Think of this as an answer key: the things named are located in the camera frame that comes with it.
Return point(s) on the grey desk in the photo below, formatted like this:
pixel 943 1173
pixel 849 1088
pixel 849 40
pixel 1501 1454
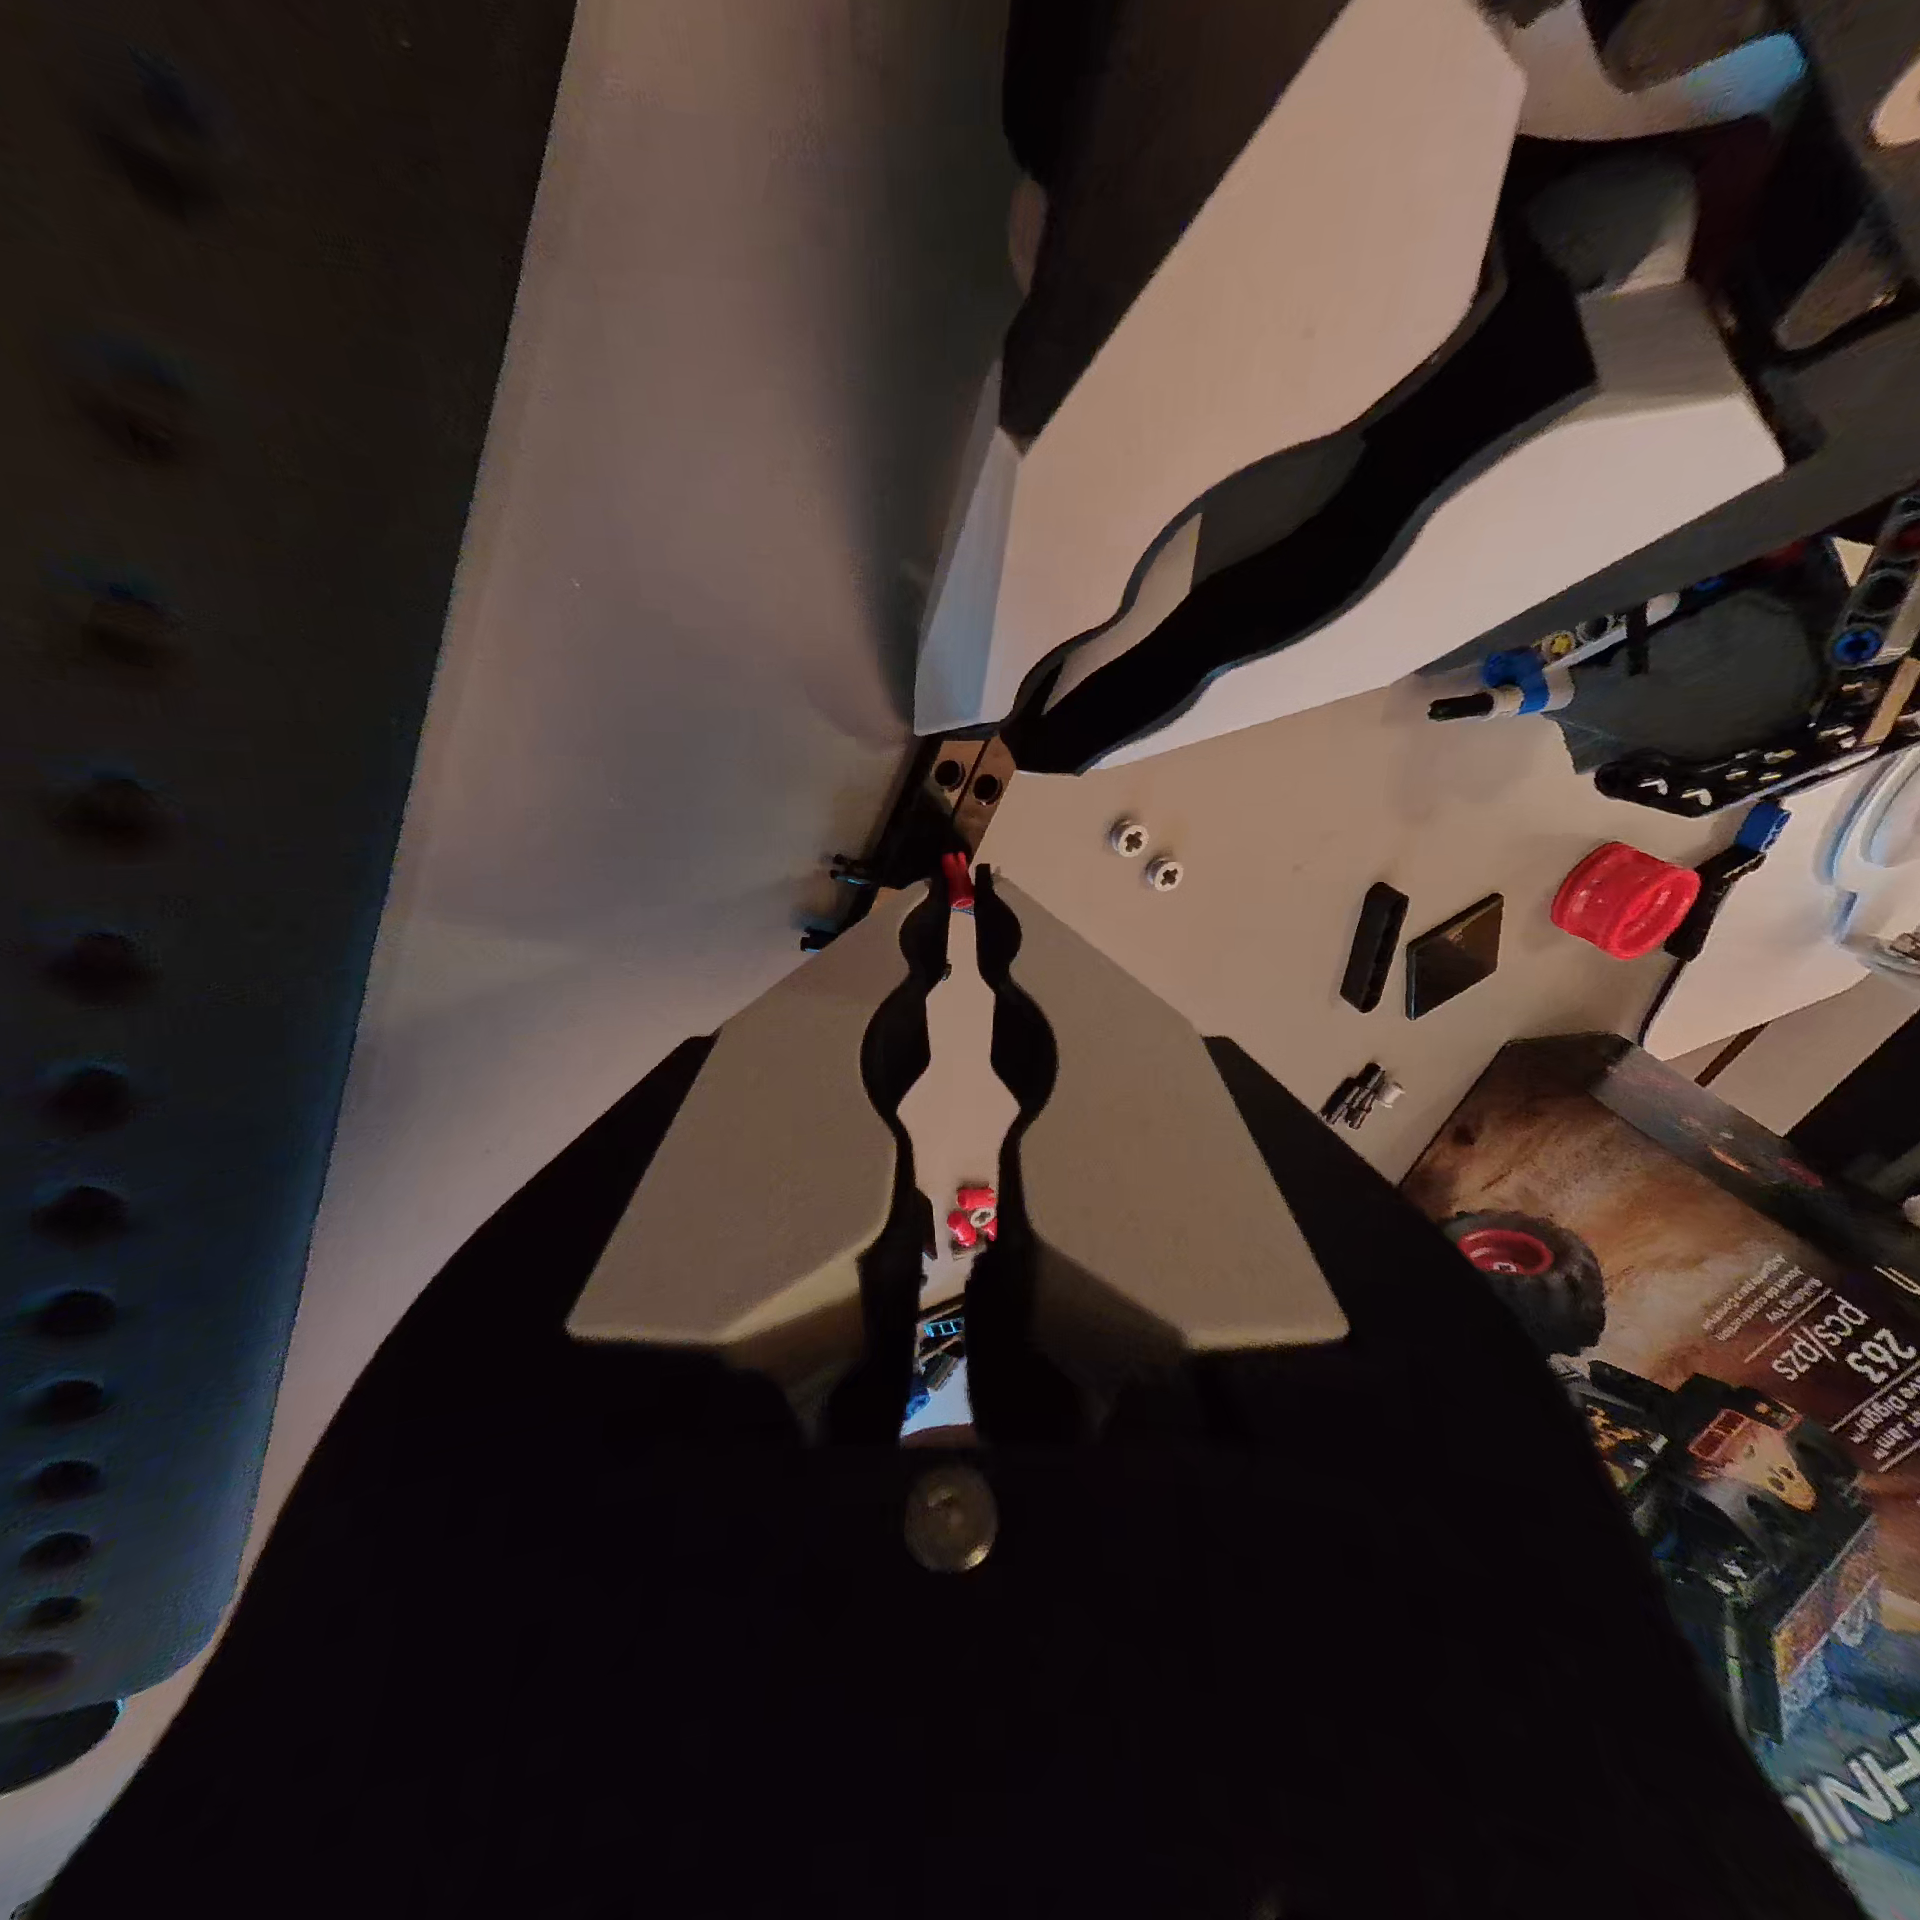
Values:
pixel 1244 930

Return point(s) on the dark printed toy box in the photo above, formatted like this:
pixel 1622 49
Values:
pixel 1651 1201

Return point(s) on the short black brick beam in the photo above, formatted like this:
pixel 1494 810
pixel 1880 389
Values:
pixel 1374 945

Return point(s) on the bunch of small black pins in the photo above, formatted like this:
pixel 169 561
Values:
pixel 1351 1095

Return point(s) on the black perforated panel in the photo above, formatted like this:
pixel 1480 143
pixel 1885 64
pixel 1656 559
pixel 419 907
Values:
pixel 197 750

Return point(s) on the small red pin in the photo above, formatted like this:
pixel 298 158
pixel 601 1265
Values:
pixel 959 882

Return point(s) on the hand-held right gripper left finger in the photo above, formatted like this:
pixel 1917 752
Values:
pixel 735 1201

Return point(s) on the toy brick truck model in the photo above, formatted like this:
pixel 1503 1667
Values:
pixel 1726 661

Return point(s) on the black smooth square tile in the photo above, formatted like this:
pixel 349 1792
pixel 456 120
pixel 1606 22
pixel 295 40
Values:
pixel 1457 959

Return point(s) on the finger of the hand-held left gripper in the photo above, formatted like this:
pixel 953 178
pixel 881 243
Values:
pixel 1275 271
pixel 1574 479

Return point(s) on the small blue connector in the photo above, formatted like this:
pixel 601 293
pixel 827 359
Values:
pixel 1766 825

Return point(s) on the white book stand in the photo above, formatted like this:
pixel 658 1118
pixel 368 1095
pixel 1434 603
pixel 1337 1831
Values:
pixel 1770 990

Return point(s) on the red toy wheel hub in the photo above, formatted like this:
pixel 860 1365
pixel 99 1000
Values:
pixel 1629 901

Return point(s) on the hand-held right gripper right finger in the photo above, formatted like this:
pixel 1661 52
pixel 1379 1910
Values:
pixel 1171 1201

